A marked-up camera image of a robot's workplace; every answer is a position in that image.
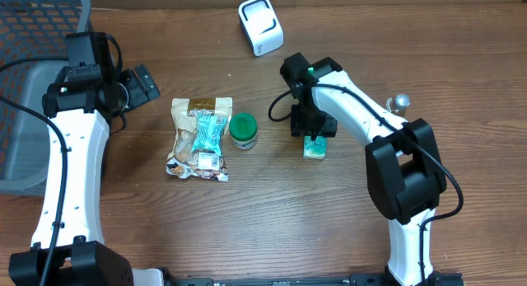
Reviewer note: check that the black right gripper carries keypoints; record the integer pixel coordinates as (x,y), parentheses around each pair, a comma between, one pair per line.
(300,128)

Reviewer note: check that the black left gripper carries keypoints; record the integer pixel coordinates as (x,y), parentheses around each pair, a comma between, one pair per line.
(139,96)

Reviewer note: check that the teal tissue pack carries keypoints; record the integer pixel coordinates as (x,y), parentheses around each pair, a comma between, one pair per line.
(314,149)

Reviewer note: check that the green lidded cup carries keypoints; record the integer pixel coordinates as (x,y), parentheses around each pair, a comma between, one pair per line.
(244,130)

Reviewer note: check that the teal snack bar wrapper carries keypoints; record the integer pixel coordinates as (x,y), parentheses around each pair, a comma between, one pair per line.
(209,132)

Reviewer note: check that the brown Pantree snack pouch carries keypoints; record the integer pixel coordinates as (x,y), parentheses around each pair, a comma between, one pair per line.
(182,161)

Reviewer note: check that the yellow oil bottle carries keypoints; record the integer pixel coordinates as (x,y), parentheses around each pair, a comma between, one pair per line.
(398,104)

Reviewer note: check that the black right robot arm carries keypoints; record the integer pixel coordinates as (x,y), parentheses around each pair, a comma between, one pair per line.
(403,166)

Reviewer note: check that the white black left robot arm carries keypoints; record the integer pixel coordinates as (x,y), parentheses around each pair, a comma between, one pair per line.
(68,246)

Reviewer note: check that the white barcode scanner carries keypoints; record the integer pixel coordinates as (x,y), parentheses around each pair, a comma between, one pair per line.
(260,25)

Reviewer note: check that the grey plastic mesh basket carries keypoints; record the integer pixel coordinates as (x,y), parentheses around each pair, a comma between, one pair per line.
(33,50)

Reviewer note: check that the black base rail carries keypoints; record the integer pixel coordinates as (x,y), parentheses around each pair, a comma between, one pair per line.
(380,279)

